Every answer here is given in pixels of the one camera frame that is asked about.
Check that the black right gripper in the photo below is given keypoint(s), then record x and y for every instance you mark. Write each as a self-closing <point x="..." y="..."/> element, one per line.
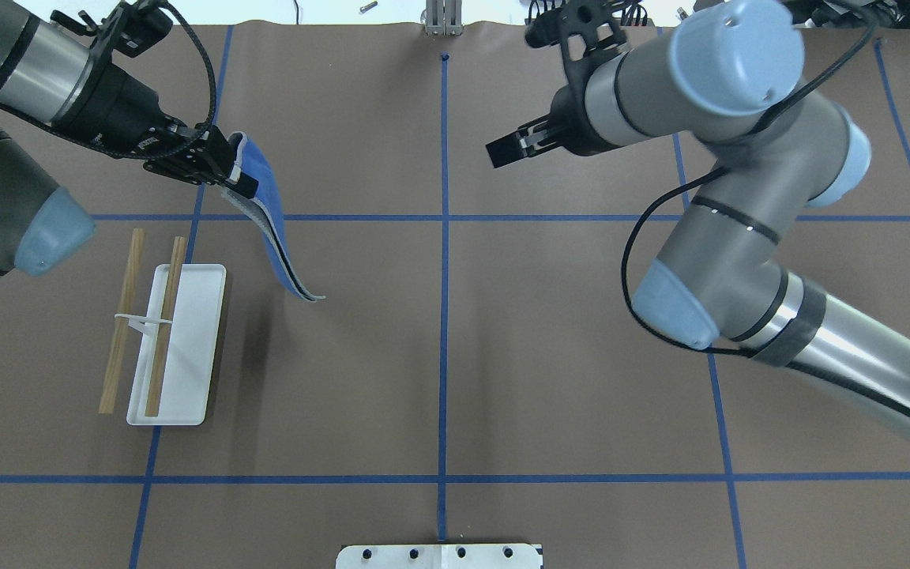
<point x="573" y="131"/>

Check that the blue microfiber towel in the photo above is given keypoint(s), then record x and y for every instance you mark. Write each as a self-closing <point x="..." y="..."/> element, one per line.
<point x="273" y="213"/>

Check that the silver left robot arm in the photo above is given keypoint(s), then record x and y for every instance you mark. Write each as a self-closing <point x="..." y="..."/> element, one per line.
<point x="41" y="224"/>

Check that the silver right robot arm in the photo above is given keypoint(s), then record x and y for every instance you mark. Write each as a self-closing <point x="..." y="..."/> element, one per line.
<point x="731" y="75"/>

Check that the black usb hub near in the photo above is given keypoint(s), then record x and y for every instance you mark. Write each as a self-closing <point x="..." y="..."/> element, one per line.
<point x="631" y="14"/>

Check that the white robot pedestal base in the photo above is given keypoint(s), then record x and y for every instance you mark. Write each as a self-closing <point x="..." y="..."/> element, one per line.
<point x="481" y="555"/>

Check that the aluminium camera frame post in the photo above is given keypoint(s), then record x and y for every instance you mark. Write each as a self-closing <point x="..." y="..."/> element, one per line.
<point x="443" y="18"/>

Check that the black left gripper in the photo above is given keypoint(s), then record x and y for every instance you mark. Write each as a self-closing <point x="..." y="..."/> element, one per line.
<point x="114" y="104"/>

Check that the white and wooden towel rack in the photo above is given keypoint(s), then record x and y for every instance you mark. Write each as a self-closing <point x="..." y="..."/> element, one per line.
<point x="179" y="337"/>

